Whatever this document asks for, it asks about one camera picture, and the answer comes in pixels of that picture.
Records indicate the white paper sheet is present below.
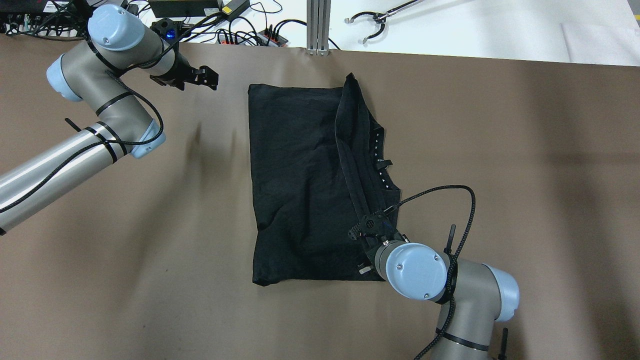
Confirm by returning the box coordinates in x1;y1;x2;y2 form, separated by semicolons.
560;22;640;67

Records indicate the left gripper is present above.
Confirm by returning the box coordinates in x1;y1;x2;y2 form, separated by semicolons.
150;52;218;91

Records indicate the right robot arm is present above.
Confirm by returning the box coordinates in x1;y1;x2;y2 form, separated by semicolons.
358;234;521;360

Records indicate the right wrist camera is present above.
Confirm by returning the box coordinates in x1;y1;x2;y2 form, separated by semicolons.
347;205;405;244

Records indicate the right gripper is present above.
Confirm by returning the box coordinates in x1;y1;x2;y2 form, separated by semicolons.
358;235;396;276

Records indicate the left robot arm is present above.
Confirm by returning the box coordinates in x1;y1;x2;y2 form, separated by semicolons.
1;3;219;235

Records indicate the black flat box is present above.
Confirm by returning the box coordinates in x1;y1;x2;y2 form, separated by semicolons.
147;0;224;18

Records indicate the grabber reacher tool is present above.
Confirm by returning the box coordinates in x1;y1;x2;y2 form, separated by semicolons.
343;0;423;44

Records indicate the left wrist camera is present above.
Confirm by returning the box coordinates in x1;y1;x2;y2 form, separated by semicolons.
150;17;194;43

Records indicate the red black usb hub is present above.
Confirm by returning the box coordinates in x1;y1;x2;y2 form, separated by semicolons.
214;29;290;48

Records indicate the black graphic t-shirt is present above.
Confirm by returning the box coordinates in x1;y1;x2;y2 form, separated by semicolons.
247;74;402;287

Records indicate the aluminium frame post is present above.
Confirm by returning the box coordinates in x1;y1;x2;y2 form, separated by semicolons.
306;0;331;57

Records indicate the black power adapter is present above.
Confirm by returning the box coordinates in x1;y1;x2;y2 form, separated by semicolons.
212;0;250;25

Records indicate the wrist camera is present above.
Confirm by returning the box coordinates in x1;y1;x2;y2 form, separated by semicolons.
150;17;194;43
347;205;405;244

